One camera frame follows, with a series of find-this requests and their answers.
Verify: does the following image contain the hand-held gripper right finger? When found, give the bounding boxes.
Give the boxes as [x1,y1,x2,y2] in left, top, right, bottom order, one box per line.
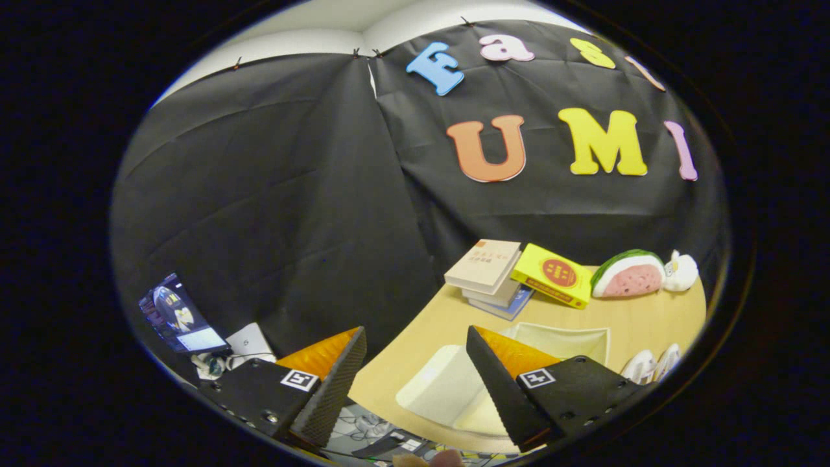
[466,325,649,453]

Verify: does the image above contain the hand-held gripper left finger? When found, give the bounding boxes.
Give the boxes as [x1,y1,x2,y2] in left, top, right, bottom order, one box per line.
[198,326,368,449]

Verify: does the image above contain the cream storage box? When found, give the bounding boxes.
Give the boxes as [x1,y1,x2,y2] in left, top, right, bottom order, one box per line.
[396,322,611,437]

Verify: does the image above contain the white canvas shoe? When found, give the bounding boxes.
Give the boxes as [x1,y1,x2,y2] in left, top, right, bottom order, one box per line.
[654,343,682,381]
[621,350,658,385]

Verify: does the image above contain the black flat device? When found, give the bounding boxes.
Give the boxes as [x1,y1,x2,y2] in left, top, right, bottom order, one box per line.
[352,428,430,459]

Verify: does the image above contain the blue book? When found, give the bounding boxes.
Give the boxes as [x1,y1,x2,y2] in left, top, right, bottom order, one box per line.
[468,285,536,322]

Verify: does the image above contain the white boxy device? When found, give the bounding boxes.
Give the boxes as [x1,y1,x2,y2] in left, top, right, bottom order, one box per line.
[226,322,277,370]

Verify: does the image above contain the grey book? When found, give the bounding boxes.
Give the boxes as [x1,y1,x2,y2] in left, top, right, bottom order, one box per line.
[462,272,523,308]

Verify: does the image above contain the beige book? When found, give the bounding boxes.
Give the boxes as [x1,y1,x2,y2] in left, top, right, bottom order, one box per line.
[444,239,522,295]

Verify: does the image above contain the yellow book with red circle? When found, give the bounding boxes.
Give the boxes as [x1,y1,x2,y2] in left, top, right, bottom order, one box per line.
[510,243,593,310]

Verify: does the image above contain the computer monitor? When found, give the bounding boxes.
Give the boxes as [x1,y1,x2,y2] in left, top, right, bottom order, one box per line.
[138,272,231,355]

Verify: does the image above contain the watermelon slice plush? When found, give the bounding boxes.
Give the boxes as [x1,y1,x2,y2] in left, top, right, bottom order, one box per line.
[590,249,667,299]

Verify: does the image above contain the white plush toy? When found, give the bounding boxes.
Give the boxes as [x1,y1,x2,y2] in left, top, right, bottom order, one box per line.
[661,250,700,293]

